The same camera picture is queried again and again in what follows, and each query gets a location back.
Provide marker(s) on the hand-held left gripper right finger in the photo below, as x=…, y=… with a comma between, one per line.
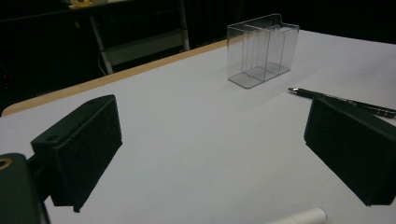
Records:
x=355, y=149

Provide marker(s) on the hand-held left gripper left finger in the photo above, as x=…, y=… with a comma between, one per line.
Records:
x=81, y=146

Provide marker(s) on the black pen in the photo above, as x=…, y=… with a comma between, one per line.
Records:
x=303, y=92

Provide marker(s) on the slim white pen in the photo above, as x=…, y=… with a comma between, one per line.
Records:
x=308, y=216

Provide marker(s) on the clear plastic organizer box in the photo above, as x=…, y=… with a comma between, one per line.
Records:
x=249, y=76

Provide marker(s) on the yellow object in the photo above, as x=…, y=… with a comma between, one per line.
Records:
x=80, y=2

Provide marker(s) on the white desk frame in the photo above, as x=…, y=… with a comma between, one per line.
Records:
x=143, y=46

